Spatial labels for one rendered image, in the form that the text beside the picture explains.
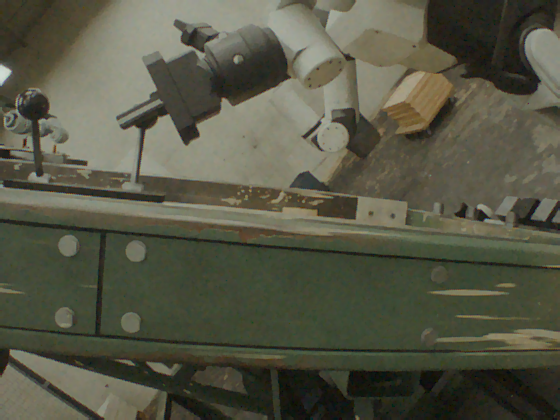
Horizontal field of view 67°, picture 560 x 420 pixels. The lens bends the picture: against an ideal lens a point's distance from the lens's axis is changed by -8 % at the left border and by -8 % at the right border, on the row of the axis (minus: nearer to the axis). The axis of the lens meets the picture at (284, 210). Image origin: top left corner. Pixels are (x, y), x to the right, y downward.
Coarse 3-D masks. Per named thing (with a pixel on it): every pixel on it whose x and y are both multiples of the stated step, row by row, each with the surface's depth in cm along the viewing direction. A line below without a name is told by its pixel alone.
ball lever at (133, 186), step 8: (136, 104) 58; (152, 120) 58; (144, 128) 58; (144, 136) 58; (136, 144) 58; (136, 152) 57; (136, 160) 57; (136, 168) 57; (136, 176) 57; (128, 184) 56; (136, 184) 56; (136, 192) 56
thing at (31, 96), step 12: (24, 96) 47; (36, 96) 48; (24, 108) 47; (36, 108) 48; (48, 108) 49; (36, 120) 49; (36, 132) 51; (36, 144) 51; (36, 156) 52; (36, 168) 53; (36, 180) 54; (48, 180) 54
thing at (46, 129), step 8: (0, 96) 122; (0, 112) 108; (16, 112) 121; (8, 120) 123; (24, 120) 123; (40, 120) 141; (8, 128) 121; (16, 128) 121; (24, 128) 123; (40, 128) 140; (48, 128) 145; (64, 128) 167; (40, 136) 144; (48, 136) 160; (64, 136) 162
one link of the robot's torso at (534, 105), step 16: (544, 32) 87; (528, 48) 87; (544, 48) 87; (544, 64) 87; (544, 80) 89; (512, 96) 104; (528, 96) 104; (544, 96) 98; (528, 112) 104; (544, 112) 103
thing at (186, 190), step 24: (0, 168) 89; (24, 168) 90; (48, 168) 91; (72, 168) 92; (168, 192) 96; (192, 192) 97; (216, 192) 98; (240, 192) 99; (264, 192) 100; (288, 192) 101; (312, 192) 102; (336, 216) 103; (360, 216) 104; (384, 216) 105
